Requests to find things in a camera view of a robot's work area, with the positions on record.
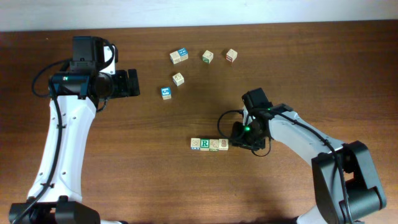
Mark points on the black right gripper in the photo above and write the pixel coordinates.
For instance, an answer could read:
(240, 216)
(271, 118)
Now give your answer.
(238, 140)

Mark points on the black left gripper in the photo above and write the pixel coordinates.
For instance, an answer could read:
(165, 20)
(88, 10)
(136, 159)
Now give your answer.
(124, 88)

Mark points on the plain wooden block I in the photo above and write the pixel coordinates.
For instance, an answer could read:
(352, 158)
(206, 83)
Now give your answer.
(223, 144)

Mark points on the wooden block green B K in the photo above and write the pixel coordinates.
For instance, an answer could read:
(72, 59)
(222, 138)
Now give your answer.
(214, 145)

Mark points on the wooden block green R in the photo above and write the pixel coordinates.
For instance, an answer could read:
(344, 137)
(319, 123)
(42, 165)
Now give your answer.
(204, 144)

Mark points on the wooden block blue D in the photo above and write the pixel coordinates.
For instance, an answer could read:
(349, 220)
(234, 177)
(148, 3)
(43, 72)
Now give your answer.
(195, 143)

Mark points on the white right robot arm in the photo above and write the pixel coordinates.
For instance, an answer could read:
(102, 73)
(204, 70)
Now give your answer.
(346, 184)

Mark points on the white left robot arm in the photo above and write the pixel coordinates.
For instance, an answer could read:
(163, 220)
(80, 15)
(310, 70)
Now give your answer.
(87, 79)

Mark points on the wooden block blue 5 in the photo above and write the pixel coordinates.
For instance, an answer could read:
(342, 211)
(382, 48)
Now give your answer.
(166, 93)

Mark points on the wooden block blue 2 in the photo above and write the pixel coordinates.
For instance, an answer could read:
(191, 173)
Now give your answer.
(178, 79)

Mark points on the wooden block blue 1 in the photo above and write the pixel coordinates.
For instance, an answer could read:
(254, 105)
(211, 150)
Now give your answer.
(175, 57)

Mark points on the wooden block blue top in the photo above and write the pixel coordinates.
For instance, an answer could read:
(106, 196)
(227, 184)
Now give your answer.
(183, 54)

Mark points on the wooden block red I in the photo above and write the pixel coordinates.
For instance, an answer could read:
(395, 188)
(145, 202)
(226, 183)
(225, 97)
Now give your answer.
(231, 55)

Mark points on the wooden block green N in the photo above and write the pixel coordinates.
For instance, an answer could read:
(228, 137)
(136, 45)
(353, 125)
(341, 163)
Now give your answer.
(207, 56)

